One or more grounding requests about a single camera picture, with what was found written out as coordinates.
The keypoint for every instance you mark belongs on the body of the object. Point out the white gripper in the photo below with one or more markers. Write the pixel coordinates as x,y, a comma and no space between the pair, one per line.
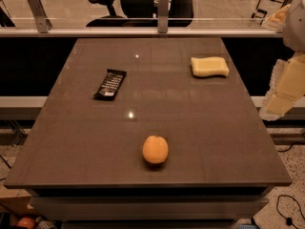
295,28

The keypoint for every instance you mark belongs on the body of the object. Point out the yellow sponge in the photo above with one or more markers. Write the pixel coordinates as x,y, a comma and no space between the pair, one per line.
209,66

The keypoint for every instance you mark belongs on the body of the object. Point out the black rxbar chocolate bar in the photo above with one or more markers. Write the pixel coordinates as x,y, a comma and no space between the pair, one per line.
110,85

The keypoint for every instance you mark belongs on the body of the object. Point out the black office chair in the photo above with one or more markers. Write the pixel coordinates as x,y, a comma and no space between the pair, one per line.
143,13

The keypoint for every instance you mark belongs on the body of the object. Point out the orange fruit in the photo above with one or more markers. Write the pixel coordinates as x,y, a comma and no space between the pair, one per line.
155,149

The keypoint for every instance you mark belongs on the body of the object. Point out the small orange ball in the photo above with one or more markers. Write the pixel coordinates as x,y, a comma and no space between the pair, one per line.
27,222

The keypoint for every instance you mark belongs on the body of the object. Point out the middle metal glass bracket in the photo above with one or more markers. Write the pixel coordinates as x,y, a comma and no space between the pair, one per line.
162,17

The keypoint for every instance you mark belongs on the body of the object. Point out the metal glass bracket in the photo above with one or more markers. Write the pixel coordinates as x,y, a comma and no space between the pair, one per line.
42,22
162,17

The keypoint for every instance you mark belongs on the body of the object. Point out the left metal glass bracket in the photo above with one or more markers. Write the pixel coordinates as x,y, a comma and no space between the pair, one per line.
42,22

